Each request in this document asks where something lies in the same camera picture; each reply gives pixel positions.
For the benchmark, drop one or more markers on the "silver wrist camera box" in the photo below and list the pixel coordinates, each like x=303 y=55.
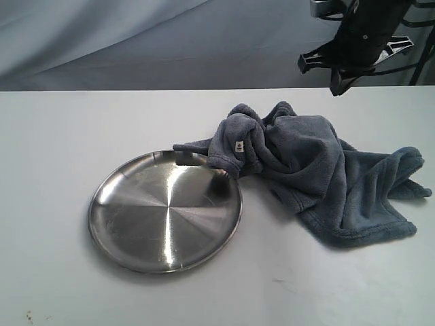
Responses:
x=332 y=10

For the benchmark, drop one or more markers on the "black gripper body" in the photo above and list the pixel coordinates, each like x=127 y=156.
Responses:
x=365 y=36

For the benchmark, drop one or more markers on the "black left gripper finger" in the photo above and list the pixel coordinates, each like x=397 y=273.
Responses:
x=341 y=80

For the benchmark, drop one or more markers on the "blue fleece towel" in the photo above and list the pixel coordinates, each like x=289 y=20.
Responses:
x=342 y=195

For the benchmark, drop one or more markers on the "black stand pole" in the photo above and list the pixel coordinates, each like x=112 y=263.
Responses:
x=425 y=56

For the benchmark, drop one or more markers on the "grey backdrop cloth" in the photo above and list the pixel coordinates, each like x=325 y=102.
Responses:
x=159 y=45

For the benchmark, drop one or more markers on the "round stainless steel plate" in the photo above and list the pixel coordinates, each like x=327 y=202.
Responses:
x=164 y=212

